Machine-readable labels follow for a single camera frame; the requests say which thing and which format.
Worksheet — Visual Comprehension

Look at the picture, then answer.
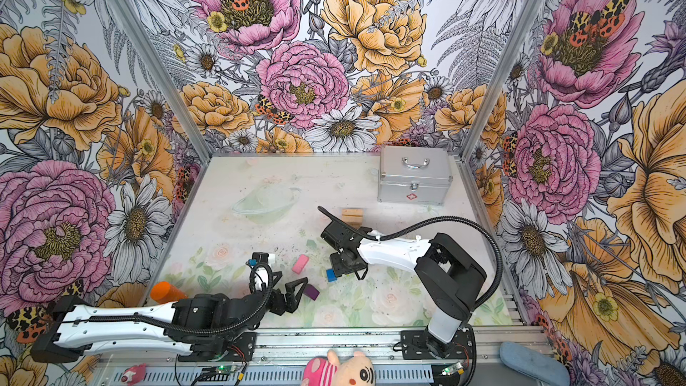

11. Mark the natural wood block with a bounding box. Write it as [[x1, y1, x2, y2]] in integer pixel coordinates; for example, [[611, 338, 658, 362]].
[[341, 208, 364, 222], [343, 216, 363, 229]]

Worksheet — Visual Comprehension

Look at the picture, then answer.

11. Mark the pink plush pig toy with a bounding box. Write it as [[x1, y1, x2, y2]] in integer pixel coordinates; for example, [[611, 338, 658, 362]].
[[300, 350, 378, 386]]

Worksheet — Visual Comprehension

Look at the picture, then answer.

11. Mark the blue wood block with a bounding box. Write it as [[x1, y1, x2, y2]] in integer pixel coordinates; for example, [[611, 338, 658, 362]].
[[326, 269, 338, 282]]

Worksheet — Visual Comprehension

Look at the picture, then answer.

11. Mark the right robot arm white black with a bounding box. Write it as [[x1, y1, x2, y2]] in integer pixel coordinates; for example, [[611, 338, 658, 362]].
[[321, 222, 487, 360]]

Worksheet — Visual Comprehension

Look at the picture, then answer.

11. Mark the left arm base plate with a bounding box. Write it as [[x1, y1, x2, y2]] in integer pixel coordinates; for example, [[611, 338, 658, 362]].
[[179, 332, 257, 363]]

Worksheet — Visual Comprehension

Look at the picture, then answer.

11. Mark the blue grey cushion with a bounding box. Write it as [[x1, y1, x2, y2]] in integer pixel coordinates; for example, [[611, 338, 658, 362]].
[[499, 341, 571, 386]]

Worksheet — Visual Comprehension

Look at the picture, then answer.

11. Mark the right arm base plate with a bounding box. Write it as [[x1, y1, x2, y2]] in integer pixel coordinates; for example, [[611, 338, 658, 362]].
[[399, 328, 476, 361]]

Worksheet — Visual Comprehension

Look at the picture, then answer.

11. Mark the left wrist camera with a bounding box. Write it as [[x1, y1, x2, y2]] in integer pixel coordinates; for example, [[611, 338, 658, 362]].
[[248, 252, 275, 292]]

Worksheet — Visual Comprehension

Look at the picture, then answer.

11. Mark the small pink toy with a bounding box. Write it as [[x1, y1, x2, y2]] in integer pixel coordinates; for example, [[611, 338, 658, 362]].
[[120, 364, 148, 386]]

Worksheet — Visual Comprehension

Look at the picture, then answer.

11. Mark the pink wood block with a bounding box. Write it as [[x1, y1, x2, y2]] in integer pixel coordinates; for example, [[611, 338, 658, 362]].
[[291, 254, 310, 274]]

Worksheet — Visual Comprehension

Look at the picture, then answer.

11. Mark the aluminium front rail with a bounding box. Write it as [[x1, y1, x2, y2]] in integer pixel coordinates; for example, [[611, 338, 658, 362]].
[[90, 325, 553, 386]]

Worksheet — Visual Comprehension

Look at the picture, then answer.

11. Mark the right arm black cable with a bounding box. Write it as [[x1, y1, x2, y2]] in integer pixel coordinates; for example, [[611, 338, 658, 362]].
[[317, 204, 505, 386]]

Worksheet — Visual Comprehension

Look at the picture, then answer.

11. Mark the silver aluminium case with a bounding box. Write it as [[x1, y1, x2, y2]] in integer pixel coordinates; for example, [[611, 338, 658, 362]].
[[378, 146, 453, 206]]

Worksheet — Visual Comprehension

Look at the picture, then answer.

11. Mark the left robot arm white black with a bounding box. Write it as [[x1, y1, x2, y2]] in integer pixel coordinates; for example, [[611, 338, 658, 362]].
[[30, 278, 308, 364]]

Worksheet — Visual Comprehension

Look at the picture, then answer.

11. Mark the purple wood block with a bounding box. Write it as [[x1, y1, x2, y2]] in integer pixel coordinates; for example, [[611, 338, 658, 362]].
[[304, 284, 320, 301]]

